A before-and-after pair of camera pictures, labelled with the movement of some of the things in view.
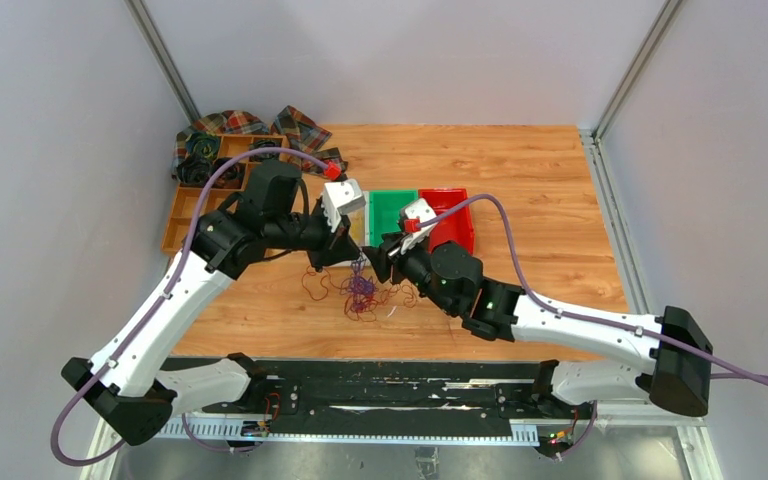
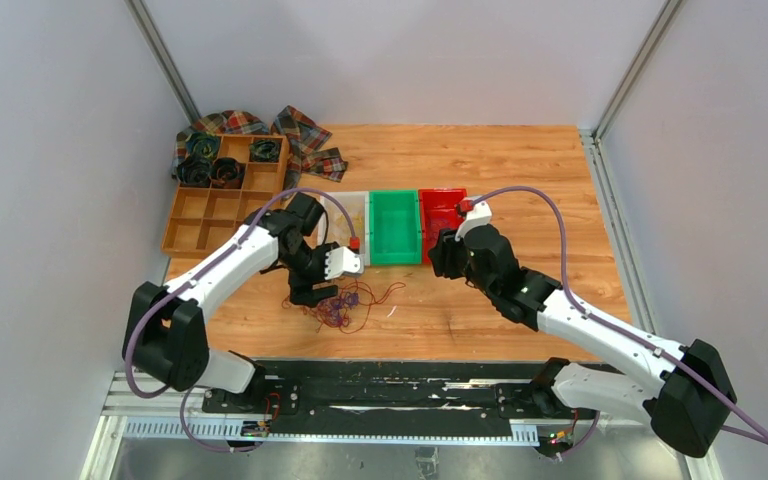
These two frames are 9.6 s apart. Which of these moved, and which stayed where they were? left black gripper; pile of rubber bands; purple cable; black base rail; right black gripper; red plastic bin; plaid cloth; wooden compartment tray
Moved: left black gripper; purple cable; pile of rubber bands; right black gripper
Stayed: plaid cloth; black base rail; red plastic bin; wooden compartment tray
